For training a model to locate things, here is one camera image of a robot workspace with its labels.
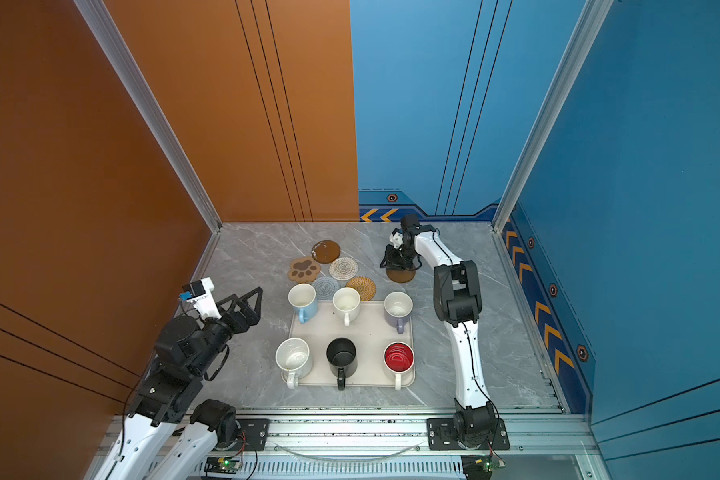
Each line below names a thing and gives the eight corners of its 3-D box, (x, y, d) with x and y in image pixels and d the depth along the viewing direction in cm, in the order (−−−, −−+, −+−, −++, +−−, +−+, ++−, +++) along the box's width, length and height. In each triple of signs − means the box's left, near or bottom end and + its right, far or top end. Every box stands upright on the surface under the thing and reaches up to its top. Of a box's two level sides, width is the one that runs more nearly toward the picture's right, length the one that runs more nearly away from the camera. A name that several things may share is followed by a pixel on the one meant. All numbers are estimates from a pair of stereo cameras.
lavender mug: (385, 337, 91) (386, 324, 85) (384, 305, 98) (385, 291, 92) (412, 337, 91) (415, 324, 85) (409, 305, 98) (412, 291, 92)
